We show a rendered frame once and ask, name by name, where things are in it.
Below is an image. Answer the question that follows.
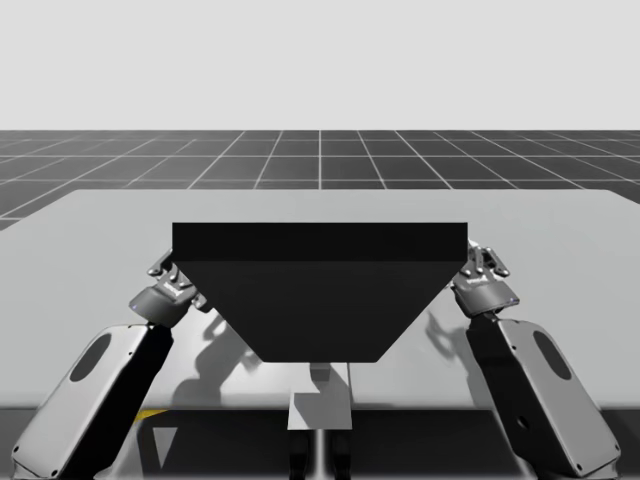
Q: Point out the grey stand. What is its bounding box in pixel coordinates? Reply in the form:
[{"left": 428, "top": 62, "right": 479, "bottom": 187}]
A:
[{"left": 287, "top": 361, "right": 354, "bottom": 431}]

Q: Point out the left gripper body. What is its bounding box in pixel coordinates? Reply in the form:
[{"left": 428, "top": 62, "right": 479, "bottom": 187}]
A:
[{"left": 128, "top": 278, "right": 195, "bottom": 329}]

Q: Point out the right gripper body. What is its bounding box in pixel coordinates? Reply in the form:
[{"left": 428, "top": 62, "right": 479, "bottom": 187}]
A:
[{"left": 452, "top": 272, "right": 520, "bottom": 319}]

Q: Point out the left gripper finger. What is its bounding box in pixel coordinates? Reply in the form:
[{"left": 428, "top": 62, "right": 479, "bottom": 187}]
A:
[
  {"left": 146, "top": 249, "right": 175, "bottom": 280},
  {"left": 169, "top": 264, "right": 213, "bottom": 314}
]

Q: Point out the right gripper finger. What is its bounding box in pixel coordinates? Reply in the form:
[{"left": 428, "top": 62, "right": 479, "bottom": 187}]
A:
[
  {"left": 479, "top": 245, "right": 511, "bottom": 281},
  {"left": 459, "top": 238, "right": 485, "bottom": 281}
]

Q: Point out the black screen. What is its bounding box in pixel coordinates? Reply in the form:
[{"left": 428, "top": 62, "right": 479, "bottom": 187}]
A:
[{"left": 171, "top": 222, "right": 469, "bottom": 364}]

